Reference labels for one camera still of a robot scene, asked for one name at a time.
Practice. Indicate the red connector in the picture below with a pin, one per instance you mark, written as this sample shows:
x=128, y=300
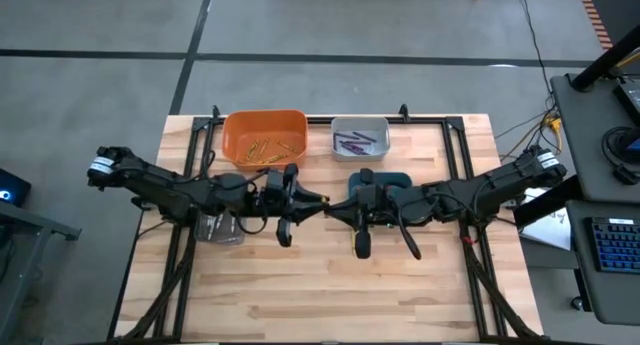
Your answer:
x=468, y=240

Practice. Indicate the black headphones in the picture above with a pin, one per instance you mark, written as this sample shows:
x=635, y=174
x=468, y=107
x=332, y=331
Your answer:
x=626, y=175

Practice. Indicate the white plastic bin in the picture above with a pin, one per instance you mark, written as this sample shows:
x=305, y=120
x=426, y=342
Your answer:
x=370, y=152

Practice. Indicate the backlit black keyboard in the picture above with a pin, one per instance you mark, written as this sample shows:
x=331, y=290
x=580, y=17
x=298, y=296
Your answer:
x=615, y=245

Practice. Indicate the grey metal stand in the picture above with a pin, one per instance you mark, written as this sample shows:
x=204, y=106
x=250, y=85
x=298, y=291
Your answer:
x=30, y=225

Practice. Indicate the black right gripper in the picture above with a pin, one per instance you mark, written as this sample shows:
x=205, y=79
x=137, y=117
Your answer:
x=372, y=200

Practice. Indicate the white paper sheet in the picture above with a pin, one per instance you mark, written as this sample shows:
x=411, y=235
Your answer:
x=550, y=230

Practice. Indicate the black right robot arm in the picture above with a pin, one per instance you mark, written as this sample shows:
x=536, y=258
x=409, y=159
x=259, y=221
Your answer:
x=490, y=187

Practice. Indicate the hazard-striped floor mat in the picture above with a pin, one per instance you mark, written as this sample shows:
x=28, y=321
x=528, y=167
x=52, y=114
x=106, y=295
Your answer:
x=620, y=10

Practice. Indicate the black desk caster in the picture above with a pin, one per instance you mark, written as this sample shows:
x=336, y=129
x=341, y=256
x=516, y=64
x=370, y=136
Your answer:
x=577, y=303

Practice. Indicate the black table clamp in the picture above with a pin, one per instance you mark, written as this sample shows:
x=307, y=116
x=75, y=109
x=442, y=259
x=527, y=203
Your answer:
x=404, y=113
x=215, y=112

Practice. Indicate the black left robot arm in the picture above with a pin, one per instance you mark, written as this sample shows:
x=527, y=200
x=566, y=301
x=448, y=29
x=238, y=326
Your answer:
x=170, y=187

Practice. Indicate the grey desk with pole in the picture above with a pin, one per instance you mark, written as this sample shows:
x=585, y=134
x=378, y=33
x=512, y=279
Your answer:
x=585, y=135

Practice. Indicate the flat black device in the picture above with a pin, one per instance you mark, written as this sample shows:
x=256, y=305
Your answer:
x=631, y=97

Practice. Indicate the black pole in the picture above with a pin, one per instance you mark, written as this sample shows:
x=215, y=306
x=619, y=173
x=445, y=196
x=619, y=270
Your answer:
x=600, y=65

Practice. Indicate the white crayon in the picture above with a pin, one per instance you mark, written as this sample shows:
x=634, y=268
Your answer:
x=233, y=224
x=219, y=221
x=210, y=224
x=229, y=239

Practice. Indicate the orange plastic bin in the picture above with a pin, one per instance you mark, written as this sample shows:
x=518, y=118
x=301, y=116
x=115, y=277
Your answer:
x=265, y=130

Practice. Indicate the grey desk with keyboard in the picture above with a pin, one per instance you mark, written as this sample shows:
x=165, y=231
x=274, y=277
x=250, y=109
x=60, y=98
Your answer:
x=580, y=285

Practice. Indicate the teal plastic bin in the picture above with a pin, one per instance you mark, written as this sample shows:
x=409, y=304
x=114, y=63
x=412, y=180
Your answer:
x=397, y=177

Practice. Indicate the black aluminium table frame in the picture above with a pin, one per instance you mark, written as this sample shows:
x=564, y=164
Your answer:
x=430, y=120

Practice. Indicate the black box with blue light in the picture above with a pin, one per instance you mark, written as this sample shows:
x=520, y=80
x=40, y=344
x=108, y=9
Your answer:
x=15, y=185

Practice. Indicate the clear grey plastic bin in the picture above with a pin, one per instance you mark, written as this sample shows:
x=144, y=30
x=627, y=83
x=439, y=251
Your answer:
x=220, y=235

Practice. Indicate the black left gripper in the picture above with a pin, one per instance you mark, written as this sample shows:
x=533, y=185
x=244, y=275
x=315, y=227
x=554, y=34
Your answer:
x=280, y=200

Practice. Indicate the black desk beam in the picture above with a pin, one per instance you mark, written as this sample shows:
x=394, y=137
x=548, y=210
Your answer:
x=545, y=205

